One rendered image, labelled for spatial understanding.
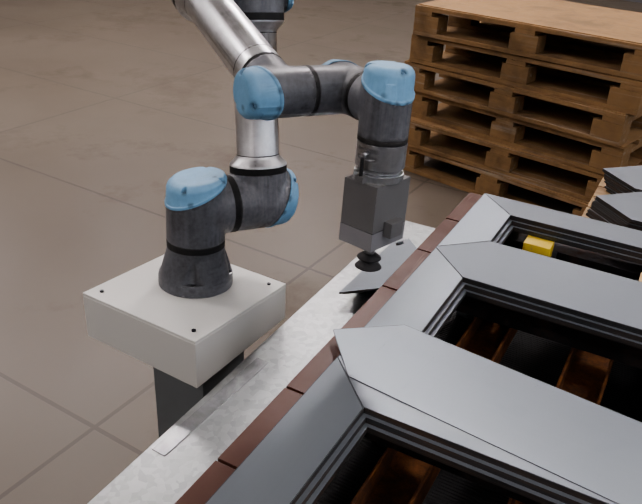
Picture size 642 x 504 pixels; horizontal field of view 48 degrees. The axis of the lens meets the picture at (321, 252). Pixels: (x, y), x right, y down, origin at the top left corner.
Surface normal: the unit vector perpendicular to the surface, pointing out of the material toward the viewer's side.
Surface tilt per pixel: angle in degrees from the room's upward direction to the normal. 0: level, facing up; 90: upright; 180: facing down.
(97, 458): 0
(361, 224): 86
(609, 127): 90
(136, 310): 4
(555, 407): 0
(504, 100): 90
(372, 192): 86
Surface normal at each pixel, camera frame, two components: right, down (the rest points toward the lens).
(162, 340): -0.53, 0.39
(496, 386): 0.05, -0.87
